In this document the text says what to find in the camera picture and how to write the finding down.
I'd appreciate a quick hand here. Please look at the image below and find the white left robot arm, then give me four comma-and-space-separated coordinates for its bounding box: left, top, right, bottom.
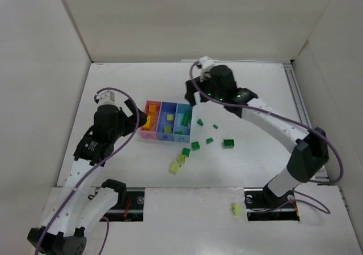
27, 96, 146, 254

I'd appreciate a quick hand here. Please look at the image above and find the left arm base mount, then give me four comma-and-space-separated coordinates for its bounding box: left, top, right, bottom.
104, 188, 145, 222

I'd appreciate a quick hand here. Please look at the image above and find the green wedge lego piece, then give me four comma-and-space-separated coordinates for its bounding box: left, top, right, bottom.
197, 119, 204, 126

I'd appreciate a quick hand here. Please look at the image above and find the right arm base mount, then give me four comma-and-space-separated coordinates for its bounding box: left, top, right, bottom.
244, 188, 300, 222

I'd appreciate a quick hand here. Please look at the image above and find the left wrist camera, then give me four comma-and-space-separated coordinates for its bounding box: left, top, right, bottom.
94, 90, 115, 105

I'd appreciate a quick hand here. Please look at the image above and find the lime green lego brick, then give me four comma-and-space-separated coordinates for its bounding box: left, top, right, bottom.
177, 154, 187, 164

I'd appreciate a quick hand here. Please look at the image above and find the aluminium rail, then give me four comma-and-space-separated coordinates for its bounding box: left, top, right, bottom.
282, 63, 330, 185

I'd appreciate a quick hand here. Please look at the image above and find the orange round lego piece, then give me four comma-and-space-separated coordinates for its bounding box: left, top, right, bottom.
148, 104, 157, 113

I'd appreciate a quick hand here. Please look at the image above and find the pink plastic bin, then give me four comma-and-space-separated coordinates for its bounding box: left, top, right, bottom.
140, 100, 162, 140

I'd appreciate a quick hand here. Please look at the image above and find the pale green lego piece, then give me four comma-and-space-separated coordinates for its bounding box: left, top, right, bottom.
168, 161, 182, 175

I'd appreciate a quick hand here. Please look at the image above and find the pale green sloped lego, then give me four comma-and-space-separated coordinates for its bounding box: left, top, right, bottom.
163, 125, 172, 133

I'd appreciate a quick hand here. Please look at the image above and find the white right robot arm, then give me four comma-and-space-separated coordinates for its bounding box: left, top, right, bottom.
185, 62, 329, 207

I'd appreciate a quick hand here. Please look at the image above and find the lime sloped lego piece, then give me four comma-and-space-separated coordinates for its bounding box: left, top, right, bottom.
232, 203, 242, 218

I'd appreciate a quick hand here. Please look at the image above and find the pale green lego block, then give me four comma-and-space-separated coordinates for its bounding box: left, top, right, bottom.
166, 114, 174, 122

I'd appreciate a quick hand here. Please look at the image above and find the light blue plastic bin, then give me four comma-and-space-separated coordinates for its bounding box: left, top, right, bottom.
173, 103, 193, 143

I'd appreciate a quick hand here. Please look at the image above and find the small green lego brick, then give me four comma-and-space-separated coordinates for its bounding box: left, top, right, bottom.
181, 148, 191, 157

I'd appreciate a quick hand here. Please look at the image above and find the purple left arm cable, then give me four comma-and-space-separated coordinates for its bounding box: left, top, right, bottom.
33, 87, 140, 255

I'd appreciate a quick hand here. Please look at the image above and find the green two-by-two lego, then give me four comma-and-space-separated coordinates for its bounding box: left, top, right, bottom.
191, 141, 200, 151

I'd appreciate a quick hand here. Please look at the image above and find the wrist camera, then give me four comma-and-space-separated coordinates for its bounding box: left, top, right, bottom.
94, 90, 115, 105
196, 56, 215, 75

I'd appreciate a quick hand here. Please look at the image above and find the yellow rectangular lego brick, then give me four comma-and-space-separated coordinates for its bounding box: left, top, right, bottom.
142, 115, 155, 131

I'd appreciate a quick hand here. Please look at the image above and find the green lego plate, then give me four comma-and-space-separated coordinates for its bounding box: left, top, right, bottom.
180, 113, 191, 127

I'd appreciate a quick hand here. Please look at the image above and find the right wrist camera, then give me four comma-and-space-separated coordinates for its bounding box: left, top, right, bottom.
196, 56, 215, 75

